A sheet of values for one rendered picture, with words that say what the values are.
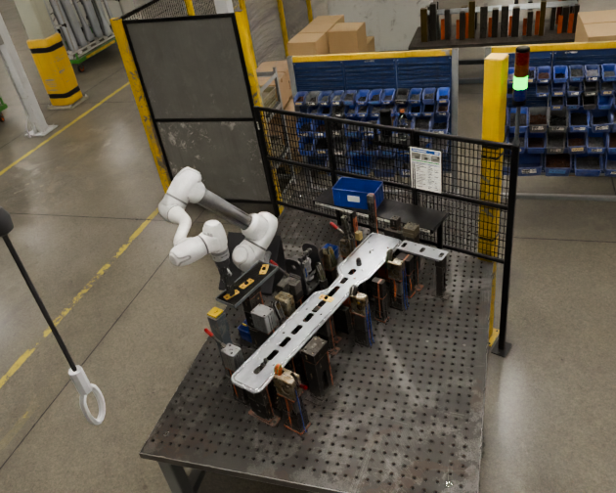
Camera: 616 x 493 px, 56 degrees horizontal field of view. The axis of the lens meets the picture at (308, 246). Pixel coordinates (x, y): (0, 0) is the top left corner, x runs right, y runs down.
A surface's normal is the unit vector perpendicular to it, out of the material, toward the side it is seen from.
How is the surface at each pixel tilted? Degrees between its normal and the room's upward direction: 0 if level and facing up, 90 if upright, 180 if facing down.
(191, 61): 90
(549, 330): 0
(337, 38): 90
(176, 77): 90
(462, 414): 0
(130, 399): 0
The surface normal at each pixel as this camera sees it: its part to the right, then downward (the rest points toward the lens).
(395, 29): -0.29, 0.58
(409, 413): -0.14, -0.81
